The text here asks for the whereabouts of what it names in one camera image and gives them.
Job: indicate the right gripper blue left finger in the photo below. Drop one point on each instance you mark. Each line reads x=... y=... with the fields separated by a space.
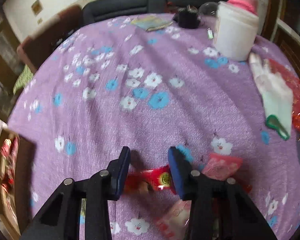
x=59 y=217

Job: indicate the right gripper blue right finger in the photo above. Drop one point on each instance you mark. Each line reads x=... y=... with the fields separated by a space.
x=237 y=215

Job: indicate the red mesh bag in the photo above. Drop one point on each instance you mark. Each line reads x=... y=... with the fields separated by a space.
x=293 y=83

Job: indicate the small wall plaque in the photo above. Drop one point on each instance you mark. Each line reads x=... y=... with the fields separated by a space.
x=36 y=7

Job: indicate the green patterned cushion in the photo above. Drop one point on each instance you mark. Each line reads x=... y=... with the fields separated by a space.
x=23 y=79

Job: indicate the white plastic tub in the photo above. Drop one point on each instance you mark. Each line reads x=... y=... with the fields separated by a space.
x=235 y=31

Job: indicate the red white snack packet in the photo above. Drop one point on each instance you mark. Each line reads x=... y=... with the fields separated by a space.
x=173 y=224

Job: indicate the pink cartoon snack bag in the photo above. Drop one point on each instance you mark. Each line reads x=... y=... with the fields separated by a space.
x=221 y=167

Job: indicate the flat booklet on table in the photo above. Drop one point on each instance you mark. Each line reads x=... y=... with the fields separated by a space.
x=151 y=23

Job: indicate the brown armchair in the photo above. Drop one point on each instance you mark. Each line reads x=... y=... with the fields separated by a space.
x=38 y=46

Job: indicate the black sofa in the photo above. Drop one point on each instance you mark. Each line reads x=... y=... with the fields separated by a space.
x=100 y=10

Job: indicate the red snack bag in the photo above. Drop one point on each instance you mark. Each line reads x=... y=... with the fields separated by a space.
x=145 y=181

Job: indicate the white green work glove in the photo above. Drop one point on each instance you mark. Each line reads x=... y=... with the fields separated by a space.
x=277 y=97

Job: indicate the small black box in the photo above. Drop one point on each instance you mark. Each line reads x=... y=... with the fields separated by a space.
x=187 y=17

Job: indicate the clear glass bowl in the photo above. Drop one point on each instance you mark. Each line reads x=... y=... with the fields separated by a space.
x=208 y=9

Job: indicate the cardboard box tray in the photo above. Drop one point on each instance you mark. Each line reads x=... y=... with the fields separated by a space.
x=16 y=158

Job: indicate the purple floral tablecloth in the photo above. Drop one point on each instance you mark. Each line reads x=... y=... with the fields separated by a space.
x=112 y=84

